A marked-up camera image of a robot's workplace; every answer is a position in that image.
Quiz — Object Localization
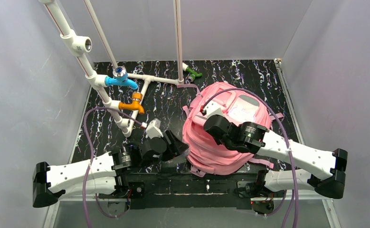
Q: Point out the pink student backpack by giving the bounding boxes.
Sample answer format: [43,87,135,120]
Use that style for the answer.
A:
[182,82,282,177]

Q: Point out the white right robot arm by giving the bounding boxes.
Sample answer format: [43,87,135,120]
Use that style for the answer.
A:
[203,115,348,199]

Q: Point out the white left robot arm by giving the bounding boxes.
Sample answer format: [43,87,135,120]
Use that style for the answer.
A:
[32,130,189,208]

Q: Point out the orange plastic tap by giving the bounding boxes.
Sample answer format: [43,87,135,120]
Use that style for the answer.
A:
[118,92,145,114]

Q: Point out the blue plastic tap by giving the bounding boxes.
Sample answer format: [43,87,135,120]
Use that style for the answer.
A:
[104,66,139,90]

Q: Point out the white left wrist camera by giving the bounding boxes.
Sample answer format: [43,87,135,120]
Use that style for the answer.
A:
[141,118,163,139]

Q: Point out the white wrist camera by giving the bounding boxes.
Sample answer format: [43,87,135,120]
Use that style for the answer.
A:
[201,101,224,119]
[141,118,163,139]

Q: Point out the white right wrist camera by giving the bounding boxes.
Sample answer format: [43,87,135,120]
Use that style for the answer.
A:
[201,101,224,119]

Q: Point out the black front mounting rail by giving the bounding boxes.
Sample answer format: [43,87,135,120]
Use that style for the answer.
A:
[87,171,311,211]

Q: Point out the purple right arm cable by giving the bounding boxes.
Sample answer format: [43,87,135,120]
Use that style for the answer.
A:
[201,88,300,228]

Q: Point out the white PVC pipe frame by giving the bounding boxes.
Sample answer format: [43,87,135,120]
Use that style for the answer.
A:
[42,0,185,137]

